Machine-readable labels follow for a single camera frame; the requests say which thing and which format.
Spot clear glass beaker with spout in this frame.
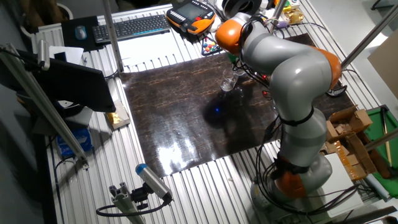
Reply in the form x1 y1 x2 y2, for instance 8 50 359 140
220 68 239 93

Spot clear plastic cup with handle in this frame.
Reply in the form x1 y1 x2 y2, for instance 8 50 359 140
231 64 247 77

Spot dark marble pattern mat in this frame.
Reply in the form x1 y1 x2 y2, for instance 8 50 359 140
119 32 355 178

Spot black triangle ball rack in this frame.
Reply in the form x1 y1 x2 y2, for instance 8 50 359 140
201 36 223 57

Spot large white paper sheet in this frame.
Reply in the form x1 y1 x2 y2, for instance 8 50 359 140
118 30 185 68

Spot orange black teach pendant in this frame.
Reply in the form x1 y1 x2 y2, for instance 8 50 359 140
165 0 216 35

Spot black keyboard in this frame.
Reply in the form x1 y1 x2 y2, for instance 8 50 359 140
92 14 171 44

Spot aluminium pole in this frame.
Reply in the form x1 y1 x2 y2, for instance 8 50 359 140
365 127 398 152
102 0 125 74
269 0 287 34
341 4 398 71

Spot black filament spool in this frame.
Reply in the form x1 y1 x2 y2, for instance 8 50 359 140
221 0 262 19

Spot short aluminium profile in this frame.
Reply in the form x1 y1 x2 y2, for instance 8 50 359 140
108 182 147 224

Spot black monitor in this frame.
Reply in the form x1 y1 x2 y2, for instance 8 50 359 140
0 49 116 113

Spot blue tissue pack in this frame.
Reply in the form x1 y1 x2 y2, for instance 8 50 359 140
57 128 93 158

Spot brown cardboard box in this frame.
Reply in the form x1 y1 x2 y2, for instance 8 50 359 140
329 105 358 124
348 108 373 133
320 140 351 166
325 120 340 143
338 133 377 182

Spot gold wrapped object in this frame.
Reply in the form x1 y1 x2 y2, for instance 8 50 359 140
284 8 305 26

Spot yellow green object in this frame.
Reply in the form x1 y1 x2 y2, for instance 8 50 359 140
273 0 293 13

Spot small white paper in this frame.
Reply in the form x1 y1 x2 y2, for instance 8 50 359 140
49 45 85 66

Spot grey computer mouse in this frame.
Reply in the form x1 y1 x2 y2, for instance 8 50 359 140
74 25 88 41

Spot black mouse pad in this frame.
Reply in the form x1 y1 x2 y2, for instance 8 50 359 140
61 15 104 52

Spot long aluminium beam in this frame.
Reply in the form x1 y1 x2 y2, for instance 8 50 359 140
0 43 90 169

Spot white board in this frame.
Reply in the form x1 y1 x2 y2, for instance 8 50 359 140
322 152 364 218

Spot white round bin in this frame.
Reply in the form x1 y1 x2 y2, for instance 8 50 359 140
18 0 74 38

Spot green mini pool table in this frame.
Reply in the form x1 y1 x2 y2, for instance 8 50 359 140
363 105 398 198

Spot wooden cue stick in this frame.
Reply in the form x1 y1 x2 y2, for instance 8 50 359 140
381 107 393 167

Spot brown cardboard sheet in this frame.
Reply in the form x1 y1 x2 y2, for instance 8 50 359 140
367 29 398 100

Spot pale grey tube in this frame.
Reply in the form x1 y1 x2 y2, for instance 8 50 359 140
365 174 391 202

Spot thin black gripper cables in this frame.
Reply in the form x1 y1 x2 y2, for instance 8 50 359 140
233 58 271 91

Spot silver camera with blue end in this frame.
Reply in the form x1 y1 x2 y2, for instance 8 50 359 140
135 163 174 203

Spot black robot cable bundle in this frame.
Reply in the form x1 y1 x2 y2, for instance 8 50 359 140
254 118 361 216

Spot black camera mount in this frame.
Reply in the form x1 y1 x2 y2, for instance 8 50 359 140
130 183 150 211

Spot black camera cable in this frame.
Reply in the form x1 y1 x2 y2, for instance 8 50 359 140
95 198 172 218

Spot black clamp frame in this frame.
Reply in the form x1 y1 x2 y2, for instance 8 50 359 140
326 83 348 98

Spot small silver camera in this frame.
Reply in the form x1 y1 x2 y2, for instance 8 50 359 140
37 39 51 72

